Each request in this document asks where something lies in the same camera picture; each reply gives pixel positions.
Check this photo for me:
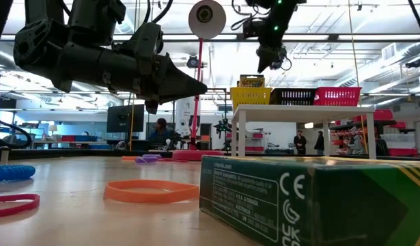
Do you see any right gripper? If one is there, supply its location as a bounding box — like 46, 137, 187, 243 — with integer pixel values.
256, 23, 289, 74

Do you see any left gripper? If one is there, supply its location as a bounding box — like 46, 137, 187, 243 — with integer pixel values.
52, 22, 208, 114

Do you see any Crayola crayon box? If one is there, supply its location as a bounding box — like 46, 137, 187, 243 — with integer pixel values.
238, 74, 266, 89
198, 155, 420, 246

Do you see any yellow plastic basket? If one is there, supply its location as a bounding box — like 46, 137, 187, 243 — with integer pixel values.
229, 86, 274, 111

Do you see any black plastic basket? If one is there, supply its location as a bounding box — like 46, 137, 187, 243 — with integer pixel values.
269, 87, 317, 106

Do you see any red plastic basket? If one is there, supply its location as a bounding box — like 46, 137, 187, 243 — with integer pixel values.
313, 86, 363, 107

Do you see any red desk lamp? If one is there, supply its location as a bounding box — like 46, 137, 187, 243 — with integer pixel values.
171, 0, 227, 162

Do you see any white machine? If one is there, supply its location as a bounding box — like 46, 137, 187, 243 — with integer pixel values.
175, 95, 201, 137

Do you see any person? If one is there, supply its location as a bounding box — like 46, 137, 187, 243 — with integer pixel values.
313, 130, 326, 155
293, 129, 308, 155
147, 118, 173, 148

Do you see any black computer monitor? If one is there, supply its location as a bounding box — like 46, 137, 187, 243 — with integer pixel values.
106, 104, 145, 134

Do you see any white perforated shelf riser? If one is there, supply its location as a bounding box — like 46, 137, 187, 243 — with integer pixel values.
232, 104, 377, 160

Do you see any white cart with red bins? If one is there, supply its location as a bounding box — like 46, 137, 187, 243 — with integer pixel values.
245, 131, 265, 152

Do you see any storage rack with red bins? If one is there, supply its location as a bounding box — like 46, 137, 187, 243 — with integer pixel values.
328, 108, 420, 158

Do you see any black hanging camera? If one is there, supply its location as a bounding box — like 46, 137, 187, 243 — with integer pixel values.
276, 51, 293, 72

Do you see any black camera on stand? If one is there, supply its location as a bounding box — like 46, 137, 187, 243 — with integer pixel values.
186, 54, 200, 70

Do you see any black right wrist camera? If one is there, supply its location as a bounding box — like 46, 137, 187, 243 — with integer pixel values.
242, 18, 265, 39

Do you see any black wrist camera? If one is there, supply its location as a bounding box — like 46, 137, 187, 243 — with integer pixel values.
68, 0, 127, 46
242, 18, 265, 39

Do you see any yellow vertical cord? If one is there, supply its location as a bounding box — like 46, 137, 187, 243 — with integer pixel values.
128, 94, 135, 152

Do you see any black left wrist camera cable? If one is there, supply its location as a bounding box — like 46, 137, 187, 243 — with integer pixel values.
141, 0, 175, 25

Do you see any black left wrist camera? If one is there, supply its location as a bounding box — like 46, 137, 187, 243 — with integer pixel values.
68, 0, 127, 46

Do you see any black looped cable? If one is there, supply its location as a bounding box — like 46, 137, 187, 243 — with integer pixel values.
0, 112, 33, 150

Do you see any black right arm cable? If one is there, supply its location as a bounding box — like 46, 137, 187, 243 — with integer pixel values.
406, 0, 420, 36

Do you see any blue coil bracelet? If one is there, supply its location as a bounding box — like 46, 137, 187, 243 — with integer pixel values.
0, 164, 36, 183

